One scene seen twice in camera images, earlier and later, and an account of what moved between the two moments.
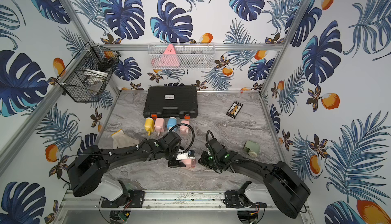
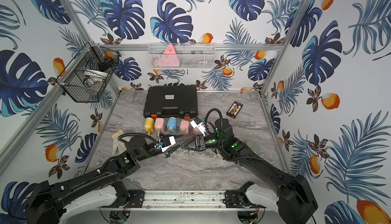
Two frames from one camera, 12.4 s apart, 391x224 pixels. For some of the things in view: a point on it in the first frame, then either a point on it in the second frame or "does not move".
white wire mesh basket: x=182 y=55 does not move
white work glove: x=120 y=140 does not move
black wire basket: x=89 y=73 does not move
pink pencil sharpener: x=191 y=163 -> x=196 y=131
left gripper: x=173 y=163 -> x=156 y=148
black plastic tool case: x=171 y=101 does not move
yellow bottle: x=149 y=125 does not move
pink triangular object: x=169 y=58 does not move
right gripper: x=202 y=160 -> x=197 y=143
